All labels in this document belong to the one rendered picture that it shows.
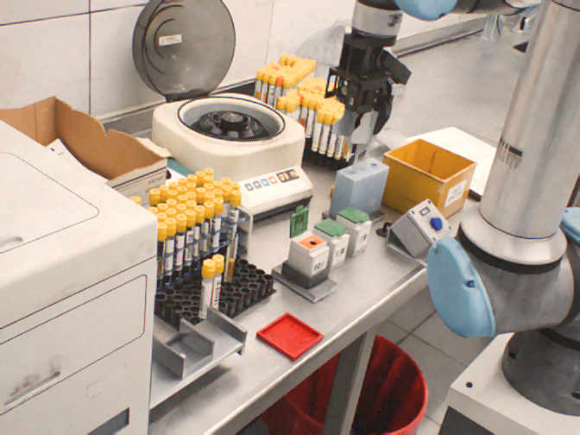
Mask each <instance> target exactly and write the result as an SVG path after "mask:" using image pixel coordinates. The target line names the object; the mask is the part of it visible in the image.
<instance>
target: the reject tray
mask: <svg viewBox="0 0 580 435"><path fill-rule="evenodd" d="M255 336H256V337H258V338H260V339H261V341H263V342H264V343H266V344H268V345H269V346H271V347H272V348H274V349H275V350H277V351H279V352H280V353H281V354H282V355H285V356H287V357H288V359H290V360H291V361H293V362H294V361H296V360H297V359H298V357H300V356H301V355H304V354H305V353H306V352H307V351H308V350H310V349H311V348H312V347H314V346H315V345H317V344H318V343H321V342H322V341H323V339H324V338H325V335H324V334H323V333H321V332H319V331H316V330H315V329H313V328H312V327H311V326H309V325H307V324H306V323H304V322H301V320H300V319H298V318H296V317H294V316H293V315H292V314H291V313H289V312H286V313H285V314H282V315H281V316H279V317H278V318H277V319H275V320H274V322H272V323H271V324H269V325H267V326H266V327H263V328H262V329H260V330H259V331H257V332H256V335H255Z"/></svg>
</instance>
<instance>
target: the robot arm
mask: <svg viewBox="0 0 580 435"><path fill-rule="evenodd" d="M538 5H540V7H539V10H538V13H537V15H536V19H535V23H534V25H533V30H532V33H531V36H530V40H529V43H528V46H527V49H526V54H525V57H524V60H523V63H522V67H521V69H520V75H519V78H518V81H517V84H516V87H515V90H514V92H513V95H512V99H511V102H510V105H509V107H508V111H507V115H506V120H505V123H504V125H503V128H502V132H501V137H500V140H499V143H498V146H497V149H496V151H495V158H494V160H493V164H492V167H490V169H489V176H488V178H487V181H486V184H485V187H484V190H483V193H482V199H481V202H479V203H476V204H474V205H470V206H469V207H467V208H466V209H465V210H464V211H463V215H462V217H461V220H460V223H459V225H458V229H457V234H456V235H455V236H454V237H450V236H444V237H443V238H441V239H438V240H437V241H435V242H434V243H433V245H431V247H430V249H429V252H428V256H427V263H426V272H427V280H428V287H429V290H430V294H431V297H432V299H433V302H434V305H435V307H436V310H437V312H438V315H439V316H440V318H441V319H442V320H443V322H444V324H445V326H446V327H447V328H448V329H449V330H450V331H451V332H454V333H455V334H457V335H458V336H460V337H493V336H494V335H501V334H507V333H514V334H513V335H512V336H511V337H510V338H509V339H508V341H507V344H506V346H505V349H504V351H503V355H502V359H501V369H502V372H503V374H504V376H505V378H506V379H507V381H508V382H509V385H510V386H511V387H512V388H513V389H514V390H516V391H517V392H518V393H519V394H521V395H522V396H524V397H525V398H526V399H528V400H529V401H531V402H533V403H534V404H536V406H539V407H542V408H544V409H546V410H549V411H552V412H555V413H560V414H564V415H569V416H574V417H580V207H567V208H565V207H566V206H567V203H568V201H569V198H570V196H571V191H572V189H573V186H575V184H576V182H577V178H578V175H579V174H580V0H355V3H354V9H353V13H352V18H351V26H352V28H351V32H350V33H347V34H344V41H343V47H342V52H341V56H340V61H339V62H338V66H334V67H330V68H329V72H328V78H327V84H326V88H325V97H324V98H332V97H334V95H335V99H336V101H337V102H338V103H340V104H344V113H343V115H342V116H341V117H340V118H338V120H337V121H336V122H335V123H334V124H333V126H332V133H333V134H334V135H340V136H346V142H347V145H348V148H349V151H350V153H352V154H353V153H354V152H355V153H354V155H359V154H360V153H362V152H363V151H364V150H365V149H366V148H367V147H368V146H369V145H370V144H371V142H372V141H373V140H374V139H375V137H377V135H378V134H379V133H380V132H381V130H382V129H383V127H384V126H385V124H386V123H387V122H388V119H389V117H390V114H391V110H392V100H393V97H394V95H392V94H391V93H392V85H393V84H397V85H398V84H401V85H404V86H406V84H407V81H408V79H409V77H410V75H411V72H410V71H409V70H408V69H407V67H406V66H405V65H404V64H402V62H400V61H399V60H398V59H397V58H395V57H394V56H393V55H392V54H391V53H390V52H389V51H387V50H385V49H384V48H385V47H393V46H394V45H395V42H396V37H398V33H399V32H400V27H401V23H402V20H403V19H402V18H403V14H404V13H406V14H407V15H409V16H411V17H414V18H418V19H420V20H422V21H426V22H432V21H437V20H438V19H440V18H442V17H444V16H447V15H448V14H487V15H503V16H516V15H524V14H528V13H531V12H533V11H534V10H535V8H536V7H537V6H538ZM334 75H335V80H334V86H333V89H332V91H328V89H329V84H330V78H331V76H334ZM337 76H338V79H337ZM336 86H337V88H336ZM372 108H373V110H372ZM361 120H362V123H361Z"/></svg>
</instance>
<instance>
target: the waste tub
mask: <svg viewBox="0 0 580 435"><path fill-rule="evenodd" d="M383 155H384V158H383V162H382V164H384V165H386V166H388V167H389V169H388V176H387V181H386V185H385V188H384V192H383V196H382V200H381V204H382V205H385V206H386V207H388V208H390V209H392V210H395V211H396V212H398V213H399V214H401V215H403V216H404V215H405V214H406V213H407V211H408V210H410V209H411V208H414V207H415V206H416V205H419V204H420V203H422V202H423V201H425V200H427V199H429V200H430V201H431V202H432V203H433V204H434V205H435V206H436V208H437V209H438V210H439V213H440V214H441V215H442V216H443V218H444V219H447V218H448V217H451V216H452V215H454V214H456V213H457V212H458V211H459V210H461V209H462V208H463V207H464V203H465V200H466V198H467V195H468V190H469V188H470V186H471V183H472V180H473V177H474V173H475V171H476V166H477V165H478V164H479V163H478V162H476V161H473V160H470V159H467V158H465V157H463V155H460V154H458V153H455V152H453V151H450V150H448V149H446V148H443V147H440V146H439V145H437V144H434V143H431V142H428V141H426V140H424V139H421V137H418V139H416V140H414V141H411V142H408V143H406V144H404V145H402V146H399V147H398V148H394V149H392V150H390V151H387V152H386V153H384V154H383Z"/></svg>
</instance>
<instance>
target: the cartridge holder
mask: <svg viewBox="0 0 580 435"><path fill-rule="evenodd" d="M329 273H330V267H329V265H326V268H324V269H322V270H321V271H318V272H317V273H315V274H313V275H311V276H309V275H308V274H305V273H304V272H301V271H300V270H298V269H297V268H295V267H294V266H293V265H292V264H290V263H289V262H287V260H285V261H283V262H282V263H280V264H278V265H277V267H275V268H272V271H271V275H272V276H273V277H275V278H276V279H278V280H280V281H282V282H283V283H286V285H287V286H289V287H291V288H292V289H293V290H295V291H296V292H298V293H300V294H301V295H304V296H305V297H307V298H308V299H310V300H311V301H313V302H316V301H317V300H319V299H322V298H324V296H326V295H328V294H329V293H332V292H333V291H335V290H336V289H337V283H336V282H335V281H333V280H332V279H330V278H328V276H329Z"/></svg>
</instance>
